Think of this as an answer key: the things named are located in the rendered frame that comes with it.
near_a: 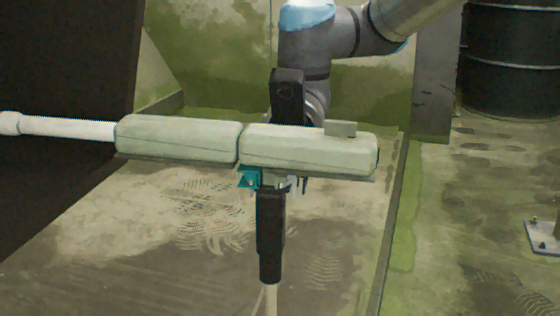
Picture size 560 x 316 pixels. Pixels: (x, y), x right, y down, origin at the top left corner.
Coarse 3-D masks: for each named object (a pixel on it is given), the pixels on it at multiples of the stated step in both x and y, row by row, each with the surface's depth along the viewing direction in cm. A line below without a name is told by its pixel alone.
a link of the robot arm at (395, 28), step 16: (384, 0) 77; (400, 0) 74; (416, 0) 71; (432, 0) 70; (448, 0) 68; (464, 0) 68; (352, 16) 81; (368, 16) 81; (384, 16) 78; (400, 16) 76; (416, 16) 74; (432, 16) 73; (368, 32) 82; (384, 32) 80; (400, 32) 79; (368, 48) 84; (384, 48) 84; (400, 48) 88
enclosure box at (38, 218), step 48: (0, 0) 70; (48, 0) 69; (96, 0) 67; (144, 0) 66; (0, 48) 73; (48, 48) 71; (96, 48) 70; (0, 96) 76; (48, 96) 74; (96, 96) 73; (0, 144) 71; (48, 144) 75; (96, 144) 75; (0, 192) 60; (48, 192) 62; (0, 240) 51
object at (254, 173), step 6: (240, 168) 57; (246, 168) 58; (252, 168) 58; (258, 168) 58; (246, 174) 57; (252, 174) 57; (258, 174) 58; (240, 180) 59; (252, 180) 57; (258, 180) 58; (240, 186) 58; (246, 186) 58; (252, 186) 58; (258, 186) 58
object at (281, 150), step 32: (0, 128) 62; (32, 128) 62; (64, 128) 61; (96, 128) 60; (128, 128) 58; (160, 128) 57; (192, 128) 57; (224, 128) 57; (256, 128) 57; (288, 128) 57; (320, 128) 57; (352, 128) 55; (160, 160) 59; (192, 160) 58; (224, 160) 57; (256, 160) 56; (288, 160) 55; (320, 160) 55; (352, 160) 54; (256, 192) 59; (288, 192) 57; (256, 224) 61
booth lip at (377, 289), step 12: (396, 168) 183; (396, 180) 173; (396, 192) 164; (396, 204) 156; (396, 216) 156; (384, 228) 141; (384, 240) 135; (384, 252) 129; (384, 264) 124; (384, 276) 120; (372, 288) 114; (372, 300) 110; (372, 312) 106
